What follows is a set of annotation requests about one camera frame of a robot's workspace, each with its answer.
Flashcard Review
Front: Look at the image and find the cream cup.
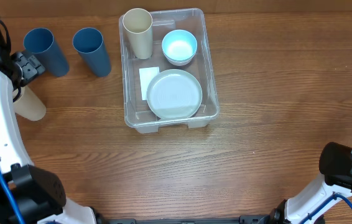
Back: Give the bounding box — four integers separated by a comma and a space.
123, 8, 153, 60
13, 86, 47, 121

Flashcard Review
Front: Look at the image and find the grey plate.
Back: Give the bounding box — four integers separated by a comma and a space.
146, 69, 203, 119

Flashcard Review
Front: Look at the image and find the light blue bowl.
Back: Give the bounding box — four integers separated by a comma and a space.
161, 29, 198, 60

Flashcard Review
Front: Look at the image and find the grey bowl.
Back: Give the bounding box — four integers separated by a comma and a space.
165, 55, 194, 67

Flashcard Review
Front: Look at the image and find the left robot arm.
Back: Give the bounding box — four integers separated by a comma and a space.
0, 20, 104, 223

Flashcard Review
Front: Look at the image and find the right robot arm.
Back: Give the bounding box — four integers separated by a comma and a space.
261, 142, 352, 224

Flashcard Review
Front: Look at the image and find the dark blue cup far left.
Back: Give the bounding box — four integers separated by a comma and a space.
23, 27, 70, 77

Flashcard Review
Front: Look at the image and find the dark blue cup near bin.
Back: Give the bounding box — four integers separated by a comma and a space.
72, 27, 111, 77

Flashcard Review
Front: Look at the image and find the white label in bin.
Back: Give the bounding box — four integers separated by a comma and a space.
139, 67, 160, 101

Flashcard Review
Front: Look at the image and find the clear plastic storage bin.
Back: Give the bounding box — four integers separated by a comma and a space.
119, 8, 220, 134

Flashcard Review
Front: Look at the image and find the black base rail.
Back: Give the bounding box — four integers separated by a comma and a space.
106, 215, 269, 224

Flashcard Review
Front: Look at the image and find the right blue cable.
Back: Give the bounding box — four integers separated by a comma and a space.
299, 192, 352, 224

